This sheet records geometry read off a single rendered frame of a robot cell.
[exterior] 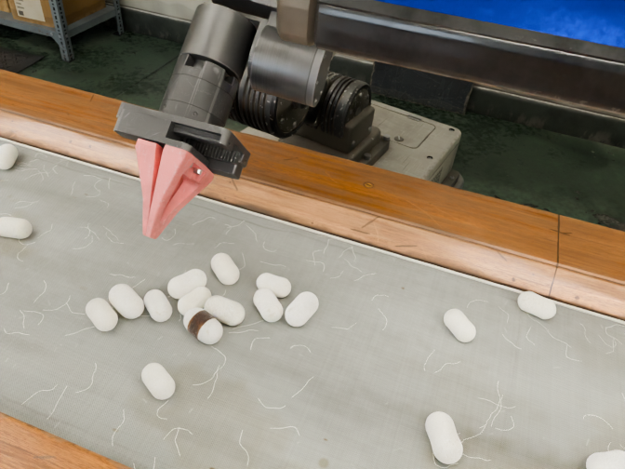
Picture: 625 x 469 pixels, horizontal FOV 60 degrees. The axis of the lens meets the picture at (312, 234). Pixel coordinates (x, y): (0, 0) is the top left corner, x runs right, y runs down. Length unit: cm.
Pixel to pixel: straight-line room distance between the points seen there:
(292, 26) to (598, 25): 10
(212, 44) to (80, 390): 30
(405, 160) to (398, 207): 64
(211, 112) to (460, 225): 28
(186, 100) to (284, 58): 9
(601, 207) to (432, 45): 203
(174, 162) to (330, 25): 28
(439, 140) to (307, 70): 89
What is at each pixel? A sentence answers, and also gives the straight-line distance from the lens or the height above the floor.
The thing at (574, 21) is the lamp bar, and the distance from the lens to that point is 19.
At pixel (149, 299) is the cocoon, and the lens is 49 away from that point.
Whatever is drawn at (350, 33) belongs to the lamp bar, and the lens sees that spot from 19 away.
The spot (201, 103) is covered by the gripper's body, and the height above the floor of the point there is 90.
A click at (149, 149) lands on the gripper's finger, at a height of 87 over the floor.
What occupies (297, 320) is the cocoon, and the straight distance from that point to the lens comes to 47.
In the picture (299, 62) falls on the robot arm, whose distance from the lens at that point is 47.
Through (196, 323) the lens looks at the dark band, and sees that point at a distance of 47.
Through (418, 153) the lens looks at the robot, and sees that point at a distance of 126.
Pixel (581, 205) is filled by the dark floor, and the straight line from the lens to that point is 217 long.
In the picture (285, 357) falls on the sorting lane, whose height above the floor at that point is 74.
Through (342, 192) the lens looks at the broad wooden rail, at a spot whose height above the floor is 76.
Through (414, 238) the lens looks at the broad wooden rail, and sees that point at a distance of 57.
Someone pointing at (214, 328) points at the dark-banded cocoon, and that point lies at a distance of 46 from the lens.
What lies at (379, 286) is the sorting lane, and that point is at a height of 74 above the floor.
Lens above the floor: 112
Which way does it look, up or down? 41 degrees down
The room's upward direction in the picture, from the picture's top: 6 degrees clockwise
